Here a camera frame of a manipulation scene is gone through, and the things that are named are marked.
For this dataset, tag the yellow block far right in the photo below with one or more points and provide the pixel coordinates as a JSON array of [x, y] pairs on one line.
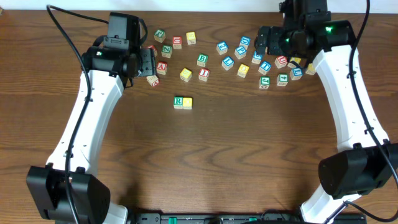
[[310, 70]]

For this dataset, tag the blue T block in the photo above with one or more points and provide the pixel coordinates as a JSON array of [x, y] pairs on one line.
[[264, 67]]

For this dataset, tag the blue L block centre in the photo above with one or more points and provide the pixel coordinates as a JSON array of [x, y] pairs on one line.
[[227, 63]]

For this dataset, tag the green 4 block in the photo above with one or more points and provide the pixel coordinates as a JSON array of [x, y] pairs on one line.
[[282, 79]]

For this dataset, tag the blue l block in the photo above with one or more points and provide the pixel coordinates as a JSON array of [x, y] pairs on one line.
[[296, 74], [227, 63]]

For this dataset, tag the red U block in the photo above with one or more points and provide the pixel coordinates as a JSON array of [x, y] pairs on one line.
[[177, 42]]

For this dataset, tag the red I block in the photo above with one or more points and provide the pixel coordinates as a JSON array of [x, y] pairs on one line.
[[203, 74]]

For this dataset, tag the green J block top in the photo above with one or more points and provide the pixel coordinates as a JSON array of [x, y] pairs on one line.
[[159, 35]]

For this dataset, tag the blue 2 block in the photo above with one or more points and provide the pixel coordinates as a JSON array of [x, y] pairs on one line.
[[222, 47]]

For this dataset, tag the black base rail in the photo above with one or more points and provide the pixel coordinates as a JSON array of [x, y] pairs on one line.
[[269, 217]]

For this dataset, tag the red E block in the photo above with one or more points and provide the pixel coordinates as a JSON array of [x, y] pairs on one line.
[[154, 49]]

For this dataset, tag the yellow top block right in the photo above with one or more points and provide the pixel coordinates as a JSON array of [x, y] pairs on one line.
[[294, 62]]

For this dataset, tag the blue L block right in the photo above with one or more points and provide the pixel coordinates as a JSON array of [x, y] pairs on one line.
[[296, 74]]

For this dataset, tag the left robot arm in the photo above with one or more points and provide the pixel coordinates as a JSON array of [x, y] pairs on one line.
[[66, 187]]

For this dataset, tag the green R block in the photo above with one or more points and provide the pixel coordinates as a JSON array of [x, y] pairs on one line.
[[178, 102]]

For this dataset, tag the red V block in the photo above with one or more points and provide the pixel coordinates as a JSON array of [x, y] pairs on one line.
[[162, 68]]

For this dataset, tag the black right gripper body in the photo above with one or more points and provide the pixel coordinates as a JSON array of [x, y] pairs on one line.
[[276, 32]]

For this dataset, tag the yellow O block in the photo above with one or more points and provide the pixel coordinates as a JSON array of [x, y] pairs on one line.
[[187, 103], [243, 70]]

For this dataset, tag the blue P block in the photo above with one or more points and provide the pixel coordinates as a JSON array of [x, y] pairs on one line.
[[240, 52]]

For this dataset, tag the blue D block upper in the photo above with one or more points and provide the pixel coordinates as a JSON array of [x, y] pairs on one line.
[[245, 42]]

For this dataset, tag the red sided tan block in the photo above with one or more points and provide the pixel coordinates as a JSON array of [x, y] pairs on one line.
[[153, 80]]

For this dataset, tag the green B block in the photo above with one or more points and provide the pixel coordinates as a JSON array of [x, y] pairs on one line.
[[202, 60]]

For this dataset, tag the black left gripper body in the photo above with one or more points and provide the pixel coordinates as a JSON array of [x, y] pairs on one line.
[[148, 62]]

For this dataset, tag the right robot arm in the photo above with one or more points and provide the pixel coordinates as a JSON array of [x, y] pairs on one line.
[[366, 159]]

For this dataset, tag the green j block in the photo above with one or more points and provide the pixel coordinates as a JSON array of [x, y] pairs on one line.
[[264, 82], [159, 35]]

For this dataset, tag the blue 5 block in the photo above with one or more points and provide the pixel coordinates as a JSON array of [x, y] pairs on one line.
[[256, 58]]

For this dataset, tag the green Z block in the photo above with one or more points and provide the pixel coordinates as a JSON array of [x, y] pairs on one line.
[[166, 51]]

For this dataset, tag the yellow block lower centre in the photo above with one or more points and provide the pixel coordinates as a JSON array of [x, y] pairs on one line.
[[186, 74]]

